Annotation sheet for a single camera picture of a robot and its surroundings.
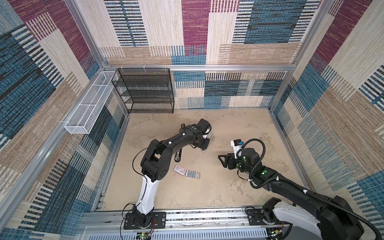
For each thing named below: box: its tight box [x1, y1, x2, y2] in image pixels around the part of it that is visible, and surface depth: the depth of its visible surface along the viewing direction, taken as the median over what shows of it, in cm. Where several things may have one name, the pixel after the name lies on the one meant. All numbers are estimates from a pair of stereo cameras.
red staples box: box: [173, 164, 187, 176], surface depth 91 cm
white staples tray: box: [185, 169, 201, 179], surface depth 90 cm
